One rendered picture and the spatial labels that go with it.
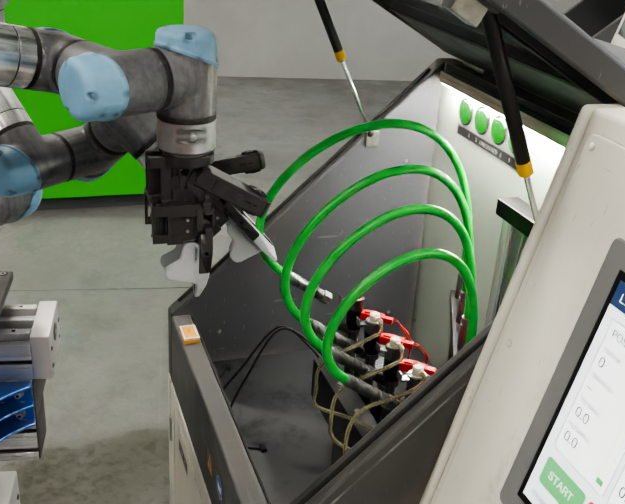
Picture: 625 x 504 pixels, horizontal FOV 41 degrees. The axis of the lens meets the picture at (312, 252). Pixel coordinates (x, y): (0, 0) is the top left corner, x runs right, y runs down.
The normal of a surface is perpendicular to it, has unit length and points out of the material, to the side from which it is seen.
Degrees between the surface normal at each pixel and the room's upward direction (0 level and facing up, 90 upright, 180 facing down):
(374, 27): 90
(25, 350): 90
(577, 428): 76
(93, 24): 90
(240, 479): 0
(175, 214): 90
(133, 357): 0
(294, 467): 0
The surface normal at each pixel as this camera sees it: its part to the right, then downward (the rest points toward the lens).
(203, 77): 0.70, 0.34
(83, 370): 0.06, -0.91
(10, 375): 0.16, 0.42
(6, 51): 0.73, -0.01
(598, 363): -0.90, -0.14
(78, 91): -0.73, 0.25
